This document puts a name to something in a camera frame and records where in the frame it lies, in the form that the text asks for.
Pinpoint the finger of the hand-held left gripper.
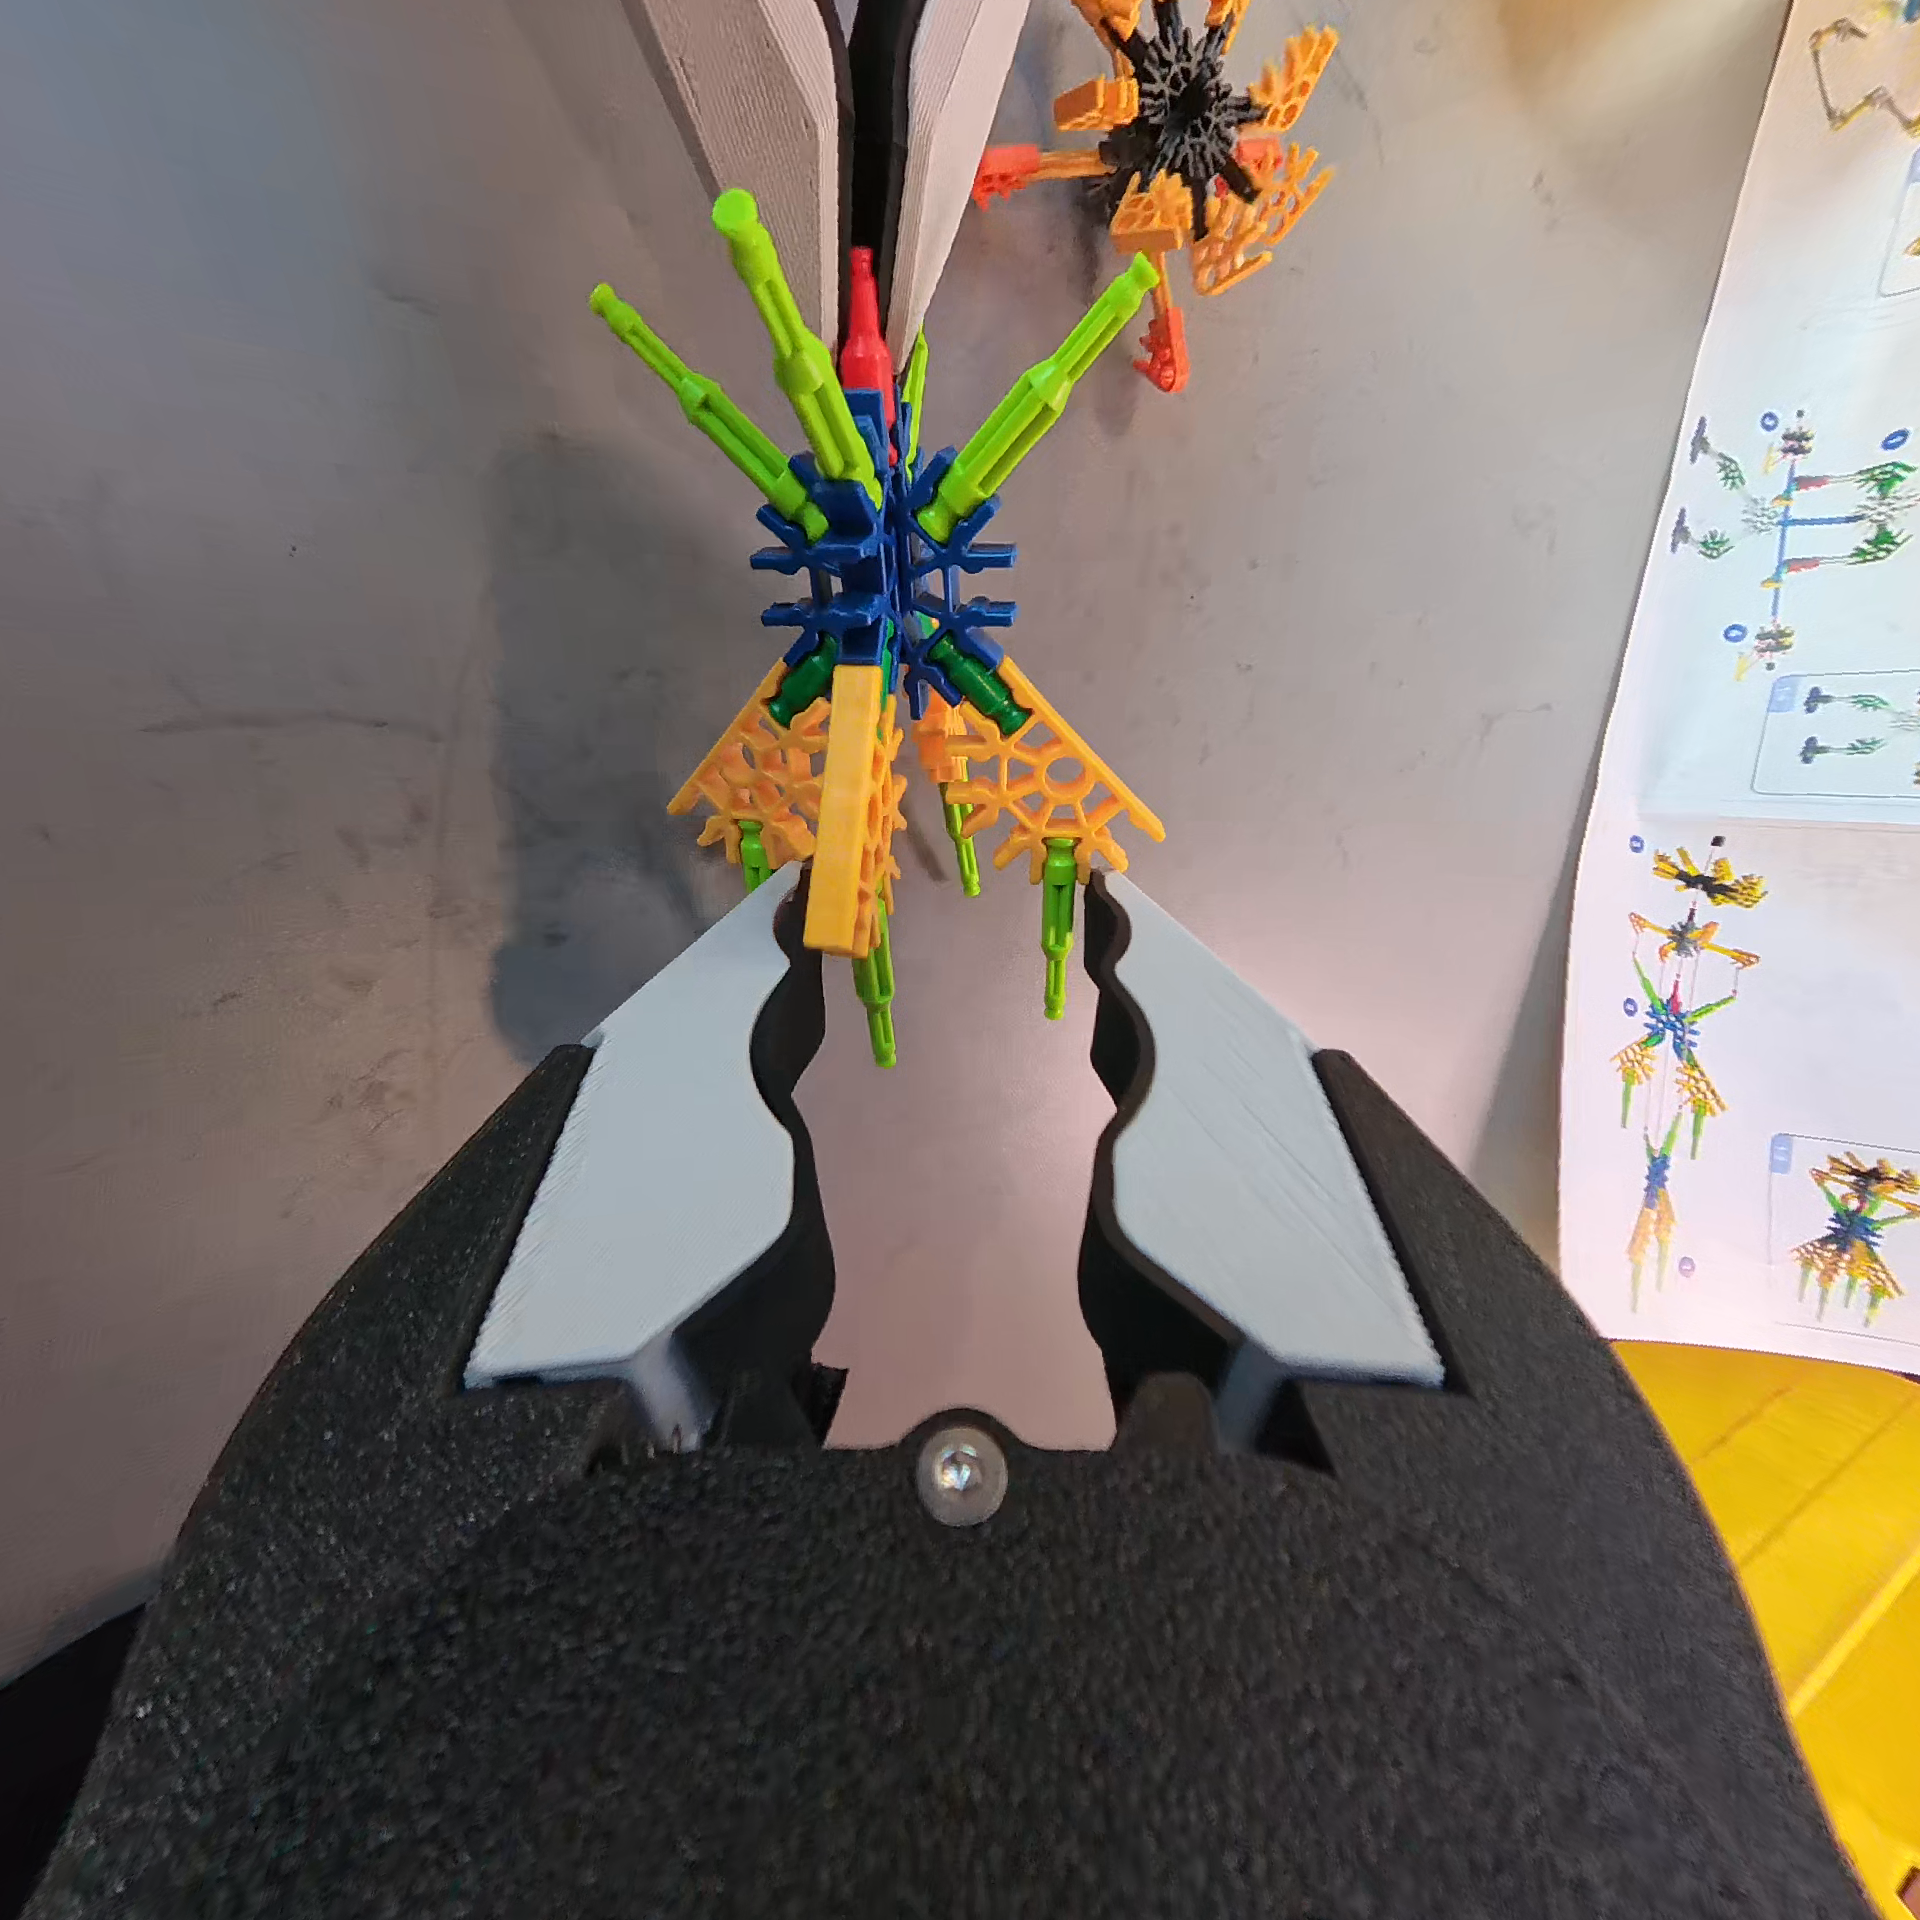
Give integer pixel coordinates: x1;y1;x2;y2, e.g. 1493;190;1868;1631
876;0;1039;361
623;0;881;340

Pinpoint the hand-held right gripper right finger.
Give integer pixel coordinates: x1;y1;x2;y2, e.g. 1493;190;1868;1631
1077;869;1446;1459

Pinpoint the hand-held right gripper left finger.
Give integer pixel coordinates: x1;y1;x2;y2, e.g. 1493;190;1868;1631
462;865;840;1453

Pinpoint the yellow black toy wheel assembly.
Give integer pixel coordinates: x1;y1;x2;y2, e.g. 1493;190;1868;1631
972;0;1341;396

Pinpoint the large blue green toy assembly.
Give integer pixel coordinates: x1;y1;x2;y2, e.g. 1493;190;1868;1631
588;245;1168;1022

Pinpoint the small blue green toy assembly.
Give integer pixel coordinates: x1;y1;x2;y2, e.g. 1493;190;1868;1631
708;183;985;1072

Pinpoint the grey desk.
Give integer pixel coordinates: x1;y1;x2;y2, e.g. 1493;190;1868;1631
0;0;1802;1681

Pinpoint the white instruction sheet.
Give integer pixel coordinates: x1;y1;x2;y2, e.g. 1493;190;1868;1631
1557;0;1920;1374

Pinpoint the yellow plastic bin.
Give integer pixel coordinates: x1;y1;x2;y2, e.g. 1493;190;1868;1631
1613;1337;1920;1907

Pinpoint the dark cloth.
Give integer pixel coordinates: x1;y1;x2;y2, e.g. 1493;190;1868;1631
0;1611;145;1877

